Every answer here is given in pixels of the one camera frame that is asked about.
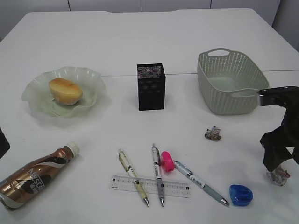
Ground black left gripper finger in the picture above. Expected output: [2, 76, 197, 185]
[0, 128, 10, 158]

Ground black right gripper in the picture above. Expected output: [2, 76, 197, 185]
[256, 86, 299, 172]

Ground pale green woven basket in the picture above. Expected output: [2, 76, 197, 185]
[197, 48, 269, 115]

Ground blue pencil sharpener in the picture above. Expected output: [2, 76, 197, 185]
[229, 184, 253, 207]

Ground blue grip pen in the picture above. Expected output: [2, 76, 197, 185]
[173, 160, 229, 207]

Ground pale green wavy plate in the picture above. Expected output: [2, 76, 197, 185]
[21, 67, 105, 118]

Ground cream barrel pen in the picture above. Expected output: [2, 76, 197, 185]
[118, 149, 150, 207]

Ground grey barrel pen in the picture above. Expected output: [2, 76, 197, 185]
[152, 144, 165, 207]

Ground black mesh pen holder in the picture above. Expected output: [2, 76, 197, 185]
[136, 63, 166, 111]

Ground brown coffee bottle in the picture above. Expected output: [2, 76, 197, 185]
[0, 142, 80, 210]

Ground clear plastic ruler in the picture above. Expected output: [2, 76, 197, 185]
[109, 175, 191, 198]

